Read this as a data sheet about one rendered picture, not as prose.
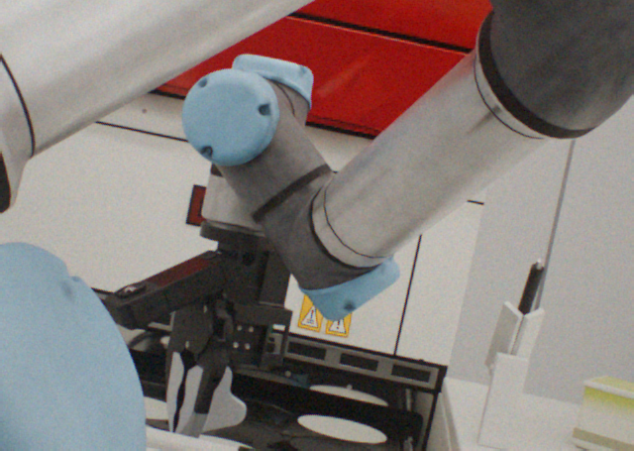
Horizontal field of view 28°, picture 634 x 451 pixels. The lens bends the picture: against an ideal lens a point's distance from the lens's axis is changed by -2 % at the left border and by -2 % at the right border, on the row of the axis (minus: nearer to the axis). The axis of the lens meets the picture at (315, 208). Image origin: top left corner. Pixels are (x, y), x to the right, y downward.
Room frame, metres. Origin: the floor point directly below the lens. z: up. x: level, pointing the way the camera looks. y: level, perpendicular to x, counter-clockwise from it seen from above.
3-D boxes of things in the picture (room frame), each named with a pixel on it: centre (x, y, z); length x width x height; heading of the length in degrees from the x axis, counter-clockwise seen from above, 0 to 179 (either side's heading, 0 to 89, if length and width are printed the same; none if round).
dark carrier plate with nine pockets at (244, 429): (1.29, 0.03, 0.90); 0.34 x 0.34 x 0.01; 87
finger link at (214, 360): (1.12, 0.07, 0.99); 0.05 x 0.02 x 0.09; 32
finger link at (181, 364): (1.16, 0.07, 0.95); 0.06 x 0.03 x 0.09; 122
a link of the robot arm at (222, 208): (1.15, 0.06, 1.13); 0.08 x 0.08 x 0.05
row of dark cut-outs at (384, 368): (1.51, 0.04, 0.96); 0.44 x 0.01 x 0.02; 87
